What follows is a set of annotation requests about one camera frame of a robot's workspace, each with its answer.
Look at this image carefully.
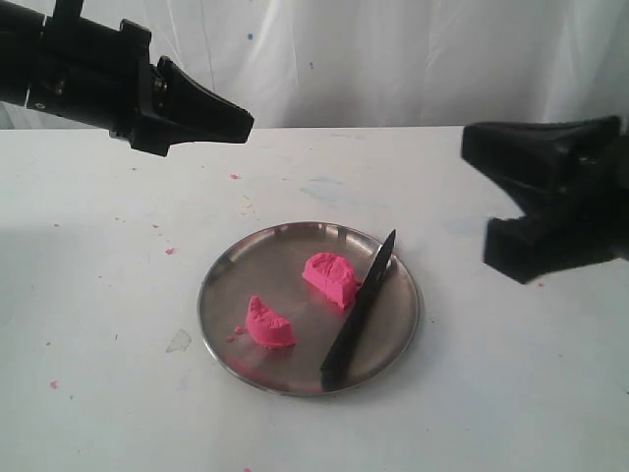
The black serrated knife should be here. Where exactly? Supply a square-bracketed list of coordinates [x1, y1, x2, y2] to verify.
[319, 230, 396, 392]

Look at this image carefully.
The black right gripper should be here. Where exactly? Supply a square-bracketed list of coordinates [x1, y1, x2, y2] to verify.
[461, 116, 628, 284]

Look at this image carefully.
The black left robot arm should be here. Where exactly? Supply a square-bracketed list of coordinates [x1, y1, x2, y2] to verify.
[1, 1, 255, 156]

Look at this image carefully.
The white backdrop curtain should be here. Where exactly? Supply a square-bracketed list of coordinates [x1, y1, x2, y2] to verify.
[0, 0, 629, 132]

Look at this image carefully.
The pink dough half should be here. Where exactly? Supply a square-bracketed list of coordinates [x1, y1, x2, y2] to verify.
[245, 296, 296, 348]

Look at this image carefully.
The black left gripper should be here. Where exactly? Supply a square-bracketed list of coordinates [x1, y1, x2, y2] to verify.
[41, 1, 255, 157]

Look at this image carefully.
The round steel plate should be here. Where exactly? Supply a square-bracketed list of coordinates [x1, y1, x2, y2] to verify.
[198, 221, 423, 396]

